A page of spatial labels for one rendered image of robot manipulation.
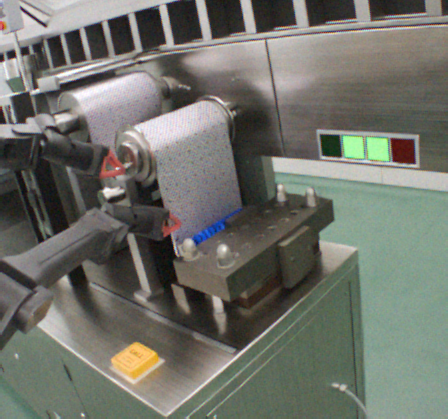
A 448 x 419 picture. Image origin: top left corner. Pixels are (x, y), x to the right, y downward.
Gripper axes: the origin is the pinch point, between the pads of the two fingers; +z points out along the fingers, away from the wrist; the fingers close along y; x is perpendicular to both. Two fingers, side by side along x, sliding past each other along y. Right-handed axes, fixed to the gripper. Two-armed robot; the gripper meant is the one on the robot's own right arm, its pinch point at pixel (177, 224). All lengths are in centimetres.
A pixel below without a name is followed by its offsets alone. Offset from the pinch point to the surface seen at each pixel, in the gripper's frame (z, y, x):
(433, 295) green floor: 178, 7, -26
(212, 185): 9.0, 0.3, 10.0
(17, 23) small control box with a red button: -24, -58, 48
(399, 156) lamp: 21, 41, 22
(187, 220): 2.8, 0.3, 1.1
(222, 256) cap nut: -2.1, 17.0, -3.9
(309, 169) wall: 279, -150, 40
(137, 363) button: -16.3, 12.5, -26.6
